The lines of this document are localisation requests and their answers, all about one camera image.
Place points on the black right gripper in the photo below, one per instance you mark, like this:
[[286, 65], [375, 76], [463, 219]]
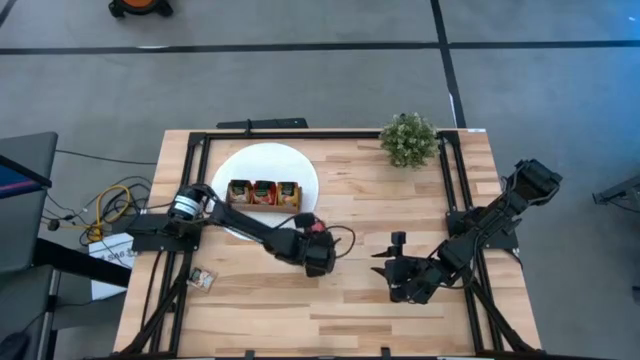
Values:
[[415, 280]]

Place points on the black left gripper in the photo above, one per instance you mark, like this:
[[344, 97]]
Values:
[[310, 250]]

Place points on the red strawberry tea bag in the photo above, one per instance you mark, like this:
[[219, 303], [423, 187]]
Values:
[[318, 226], [264, 193]]

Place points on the orange mango tea bag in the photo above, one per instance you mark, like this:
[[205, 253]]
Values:
[[288, 194]]

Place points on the wooden tea box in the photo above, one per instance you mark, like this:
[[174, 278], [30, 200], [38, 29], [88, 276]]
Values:
[[265, 207]]

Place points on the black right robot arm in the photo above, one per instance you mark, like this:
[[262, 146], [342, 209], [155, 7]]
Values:
[[490, 215]]

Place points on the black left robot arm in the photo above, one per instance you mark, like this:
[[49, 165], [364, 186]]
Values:
[[240, 225]]

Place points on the white round woven placemat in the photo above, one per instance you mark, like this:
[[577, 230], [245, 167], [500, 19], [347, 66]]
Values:
[[265, 160]]

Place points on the potted green plant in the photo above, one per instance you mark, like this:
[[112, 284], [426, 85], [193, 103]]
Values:
[[409, 141]]

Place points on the black bar device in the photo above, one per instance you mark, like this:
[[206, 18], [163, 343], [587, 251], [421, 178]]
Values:
[[265, 124]]

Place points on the white paper sheet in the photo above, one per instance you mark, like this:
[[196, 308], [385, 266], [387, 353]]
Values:
[[107, 280]]

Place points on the black desk beam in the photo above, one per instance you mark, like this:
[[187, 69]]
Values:
[[75, 260]]

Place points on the grey desk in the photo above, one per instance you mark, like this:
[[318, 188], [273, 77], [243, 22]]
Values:
[[30, 220]]

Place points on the orange shop vacuum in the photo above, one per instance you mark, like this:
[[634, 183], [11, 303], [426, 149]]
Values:
[[140, 6]]

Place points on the tilted blue screen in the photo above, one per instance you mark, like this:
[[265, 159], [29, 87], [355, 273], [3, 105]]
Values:
[[15, 182]]

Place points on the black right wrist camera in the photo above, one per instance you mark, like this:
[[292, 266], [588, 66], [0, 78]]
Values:
[[398, 238]]

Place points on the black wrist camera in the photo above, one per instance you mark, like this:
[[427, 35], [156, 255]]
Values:
[[305, 220], [398, 238]]

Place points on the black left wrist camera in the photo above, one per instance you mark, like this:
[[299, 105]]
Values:
[[305, 220]]

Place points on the black metal table frame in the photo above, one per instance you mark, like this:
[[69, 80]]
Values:
[[300, 135]]

